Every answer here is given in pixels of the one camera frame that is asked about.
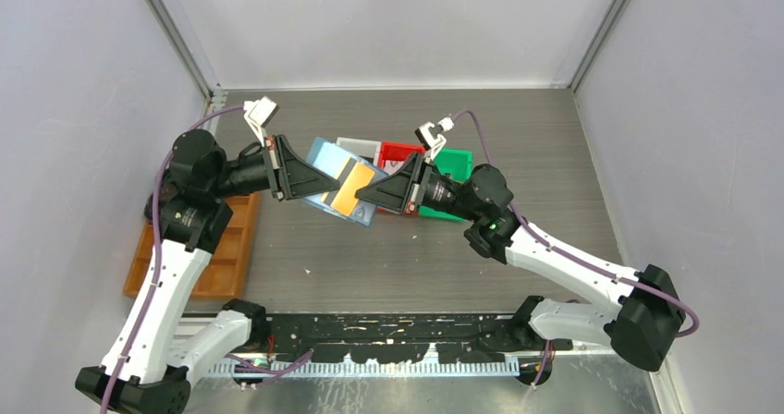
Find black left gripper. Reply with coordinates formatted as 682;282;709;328
209;134;340;201

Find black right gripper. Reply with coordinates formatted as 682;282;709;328
355;152;481;223

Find blue leather card holder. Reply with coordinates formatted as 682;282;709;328
304;138;387;226

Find orange gold credit card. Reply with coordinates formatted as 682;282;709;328
320;158;376;217

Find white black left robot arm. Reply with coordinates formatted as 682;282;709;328
75;129;339;413

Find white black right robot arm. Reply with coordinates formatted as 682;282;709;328
356;154;693;371

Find cards in red bin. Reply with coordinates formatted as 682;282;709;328
382;160;406;176

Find red plastic bin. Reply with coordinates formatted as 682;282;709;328
374;141;428;216

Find white plastic bin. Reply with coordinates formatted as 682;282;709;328
336;137;382;165

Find green plastic bin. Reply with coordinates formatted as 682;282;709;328
419;148;473;222

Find orange compartment tray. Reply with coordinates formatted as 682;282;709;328
123;192;261;300

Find black round object behind tray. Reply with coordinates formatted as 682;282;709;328
143;181;178;224

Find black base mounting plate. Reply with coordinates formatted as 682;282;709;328
233;312;544;364

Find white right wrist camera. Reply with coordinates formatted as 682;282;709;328
414;116;454;164

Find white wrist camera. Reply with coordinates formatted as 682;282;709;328
243;96;278;148
414;116;454;164

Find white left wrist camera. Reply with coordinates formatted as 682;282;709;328
243;96;278;148

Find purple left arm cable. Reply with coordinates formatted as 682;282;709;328
97;103;318;414

